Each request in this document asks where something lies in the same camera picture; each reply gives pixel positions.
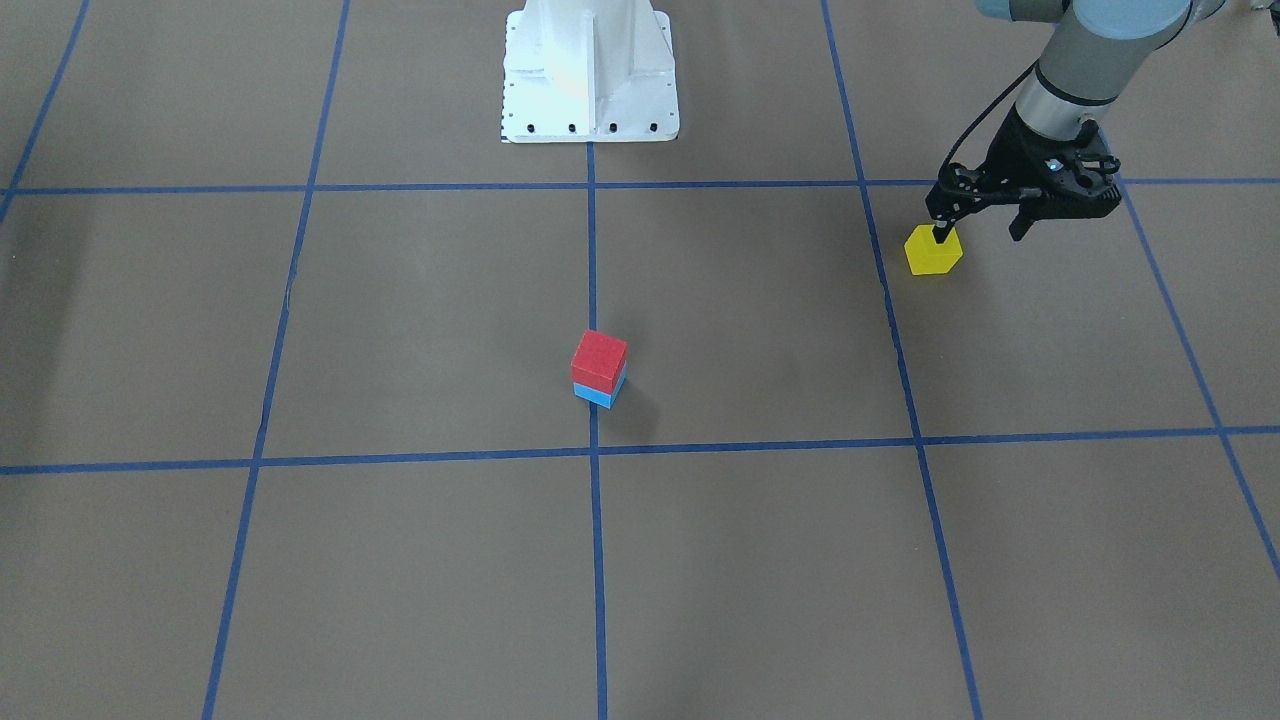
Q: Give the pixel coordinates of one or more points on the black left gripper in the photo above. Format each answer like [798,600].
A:
[1017,152]

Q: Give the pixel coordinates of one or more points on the yellow block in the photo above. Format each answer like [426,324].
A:
[933,250]

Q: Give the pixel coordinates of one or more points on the red block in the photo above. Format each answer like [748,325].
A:
[598,361]

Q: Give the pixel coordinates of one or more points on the blue block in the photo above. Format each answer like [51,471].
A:
[601,398]

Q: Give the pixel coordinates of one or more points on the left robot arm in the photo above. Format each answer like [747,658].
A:
[1095,50]

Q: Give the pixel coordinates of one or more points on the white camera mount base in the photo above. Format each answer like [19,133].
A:
[589,72]

